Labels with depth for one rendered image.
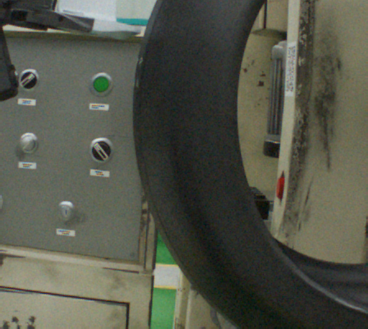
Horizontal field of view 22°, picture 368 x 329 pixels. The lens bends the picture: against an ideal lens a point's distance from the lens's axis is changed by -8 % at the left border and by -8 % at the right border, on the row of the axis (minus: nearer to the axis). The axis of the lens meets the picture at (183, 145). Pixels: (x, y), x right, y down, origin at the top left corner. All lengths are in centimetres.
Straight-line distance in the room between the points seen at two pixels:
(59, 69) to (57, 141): 11
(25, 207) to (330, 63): 56
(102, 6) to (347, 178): 47
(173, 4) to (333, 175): 46
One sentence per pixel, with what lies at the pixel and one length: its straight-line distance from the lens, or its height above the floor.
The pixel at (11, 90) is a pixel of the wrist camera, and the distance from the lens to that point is 100.
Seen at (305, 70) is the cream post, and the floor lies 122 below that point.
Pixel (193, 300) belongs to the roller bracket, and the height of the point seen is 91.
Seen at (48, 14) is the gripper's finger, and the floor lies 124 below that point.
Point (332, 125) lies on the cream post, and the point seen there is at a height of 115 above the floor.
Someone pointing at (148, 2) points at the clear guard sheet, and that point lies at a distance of 154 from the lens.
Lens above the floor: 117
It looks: 3 degrees down
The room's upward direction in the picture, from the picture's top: 5 degrees clockwise
